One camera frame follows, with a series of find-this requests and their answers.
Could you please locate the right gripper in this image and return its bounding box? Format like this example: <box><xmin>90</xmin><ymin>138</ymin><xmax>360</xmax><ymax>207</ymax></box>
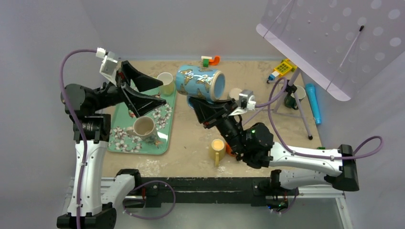
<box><xmin>189</xmin><ymin>95</ymin><xmax>246</xmax><ymax>156</ymax></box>

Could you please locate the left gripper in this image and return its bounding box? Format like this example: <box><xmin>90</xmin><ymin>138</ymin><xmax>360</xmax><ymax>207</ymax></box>
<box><xmin>93</xmin><ymin>60</ymin><xmax>166</xmax><ymax>116</ymax></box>

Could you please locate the blue mug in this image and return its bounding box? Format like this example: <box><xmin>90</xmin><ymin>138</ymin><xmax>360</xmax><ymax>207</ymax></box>
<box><xmin>175</xmin><ymin>65</ymin><xmax>225</xmax><ymax>102</ymax></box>

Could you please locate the light green mug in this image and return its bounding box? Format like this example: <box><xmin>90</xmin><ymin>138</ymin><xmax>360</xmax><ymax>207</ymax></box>
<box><xmin>157</xmin><ymin>72</ymin><xmax>175</xmax><ymax>96</ymax></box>

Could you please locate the tan floral mug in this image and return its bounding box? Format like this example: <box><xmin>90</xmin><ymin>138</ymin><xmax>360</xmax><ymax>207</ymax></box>
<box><xmin>126</xmin><ymin>116</ymin><xmax>159</xmax><ymax>144</ymax></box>

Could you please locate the beige floral mug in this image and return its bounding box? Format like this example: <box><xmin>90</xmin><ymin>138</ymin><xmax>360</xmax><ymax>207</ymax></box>
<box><xmin>227</xmin><ymin>88</ymin><xmax>242</xmax><ymax>101</ymax></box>

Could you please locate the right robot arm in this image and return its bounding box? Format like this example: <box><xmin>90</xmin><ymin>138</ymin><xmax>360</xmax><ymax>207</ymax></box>
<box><xmin>188</xmin><ymin>96</ymin><xmax>360</xmax><ymax>194</ymax></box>

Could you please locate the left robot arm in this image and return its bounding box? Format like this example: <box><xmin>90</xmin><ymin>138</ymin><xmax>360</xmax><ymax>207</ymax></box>
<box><xmin>56</xmin><ymin>61</ymin><xmax>166</xmax><ymax>229</ymax></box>

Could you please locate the yellow mug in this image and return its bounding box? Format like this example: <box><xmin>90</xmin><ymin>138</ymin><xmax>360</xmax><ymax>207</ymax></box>
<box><xmin>209</xmin><ymin>139</ymin><xmax>226</xmax><ymax>167</ymax></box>

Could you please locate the orange mug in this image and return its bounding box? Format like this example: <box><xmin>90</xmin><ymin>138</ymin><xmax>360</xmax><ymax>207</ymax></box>
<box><xmin>225</xmin><ymin>143</ymin><xmax>235</xmax><ymax>157</ymax></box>

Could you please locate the orange green block toy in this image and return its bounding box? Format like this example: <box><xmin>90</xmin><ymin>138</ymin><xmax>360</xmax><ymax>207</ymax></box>
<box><xmin>201</xmin><ymin>55</ymin><xmax>220</xmax><ymax>67</ymax></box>

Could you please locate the green floral tray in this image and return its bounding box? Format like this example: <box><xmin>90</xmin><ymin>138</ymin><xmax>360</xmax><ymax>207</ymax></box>
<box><xmin>108</xmin><ymin>88</ymin><xmax>176</xmax><ymax>155</ymax></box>

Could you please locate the tripod stand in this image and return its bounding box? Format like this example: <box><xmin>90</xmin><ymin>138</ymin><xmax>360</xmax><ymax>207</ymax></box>
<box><xmin>267</xmin><ymin>68</ymin><xmax>313</xmax><ymax>140</ymax></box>

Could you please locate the blue cylinder toy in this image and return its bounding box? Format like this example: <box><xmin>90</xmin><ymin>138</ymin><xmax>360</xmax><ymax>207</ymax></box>
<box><xmin>305</xmin><ymin>83</ymin><xmax>321</xmax><ymax>125</ymax></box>

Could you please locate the perforated white panel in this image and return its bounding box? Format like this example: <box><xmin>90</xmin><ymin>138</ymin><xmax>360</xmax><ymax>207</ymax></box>
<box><xmin>256</xmin><ymin>0</ymin><xmax>405</xmax><ymax>101</ymax></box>

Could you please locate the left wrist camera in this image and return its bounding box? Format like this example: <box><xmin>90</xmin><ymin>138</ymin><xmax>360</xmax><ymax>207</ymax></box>
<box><xmin>96</xmin><ymin>47</ymin><xmax>118</xmax><ymax>86</ymax></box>

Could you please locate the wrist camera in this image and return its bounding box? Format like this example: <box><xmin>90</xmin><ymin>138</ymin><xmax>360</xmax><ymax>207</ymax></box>
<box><xmin>230</xmin><ymin>90</ymin><xmax>256</xmax><ymax>116</ymax></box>
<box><xmin>96</xmin><ymin>47</ymin><xmax>118</xmax><ymax>86</ymax></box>

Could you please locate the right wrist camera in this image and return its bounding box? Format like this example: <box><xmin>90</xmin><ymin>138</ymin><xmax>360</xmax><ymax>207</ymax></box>
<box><xmin>230</xmin><ymin>90</ymin><xmax>256</xmax><ymax>116</ymax></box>

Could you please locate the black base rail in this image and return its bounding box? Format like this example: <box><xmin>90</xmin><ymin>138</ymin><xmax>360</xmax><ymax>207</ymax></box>
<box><xmin>121</xmin><ymin>177</ymin><xmax>299</xmax><ymax>209</ymax></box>

